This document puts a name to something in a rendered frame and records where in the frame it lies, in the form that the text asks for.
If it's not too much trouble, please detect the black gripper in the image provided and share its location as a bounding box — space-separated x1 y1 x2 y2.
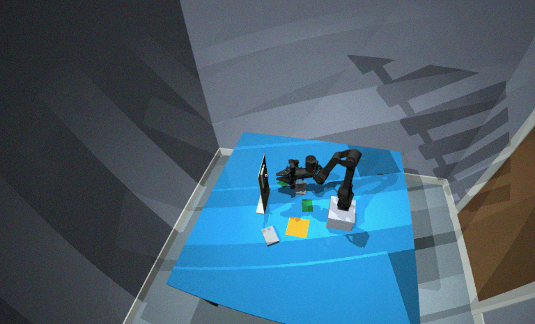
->
276 159 306 190

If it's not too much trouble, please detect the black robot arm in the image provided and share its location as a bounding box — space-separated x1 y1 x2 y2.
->
305 149 362 212

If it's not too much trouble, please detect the orange flat square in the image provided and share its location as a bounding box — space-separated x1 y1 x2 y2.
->
286 217 310 238

